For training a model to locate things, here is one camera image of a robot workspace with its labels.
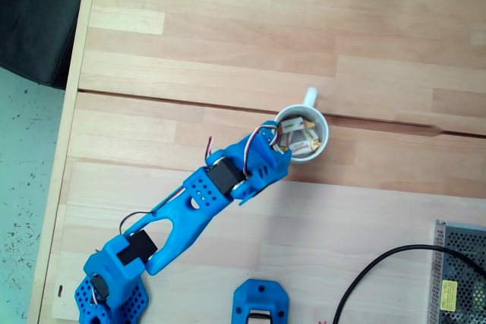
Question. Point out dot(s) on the yellow white sweet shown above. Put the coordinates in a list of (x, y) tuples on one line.
[(310, 131), (288, 139), (303, 146), (292, 123)]

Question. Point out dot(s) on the white ceramic mug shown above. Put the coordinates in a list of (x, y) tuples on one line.
[(309, 98)]

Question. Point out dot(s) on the light wooden base board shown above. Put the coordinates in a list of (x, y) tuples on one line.
[(341, 233)]

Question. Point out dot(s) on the perforated metal power supply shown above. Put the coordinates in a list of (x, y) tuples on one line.
[(459, 282)]

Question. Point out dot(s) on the dark fabric seat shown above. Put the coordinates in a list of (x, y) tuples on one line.
[(38, 16)]

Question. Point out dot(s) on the blue printed mount block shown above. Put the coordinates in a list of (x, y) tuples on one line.
[(261, 297)]

